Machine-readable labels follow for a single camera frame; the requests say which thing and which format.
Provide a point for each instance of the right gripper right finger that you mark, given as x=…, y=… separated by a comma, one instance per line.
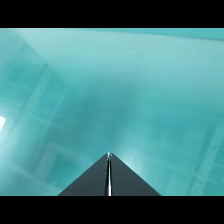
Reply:
x=128, y=183

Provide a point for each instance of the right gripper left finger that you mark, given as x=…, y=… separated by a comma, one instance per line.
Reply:
x=92, y=182

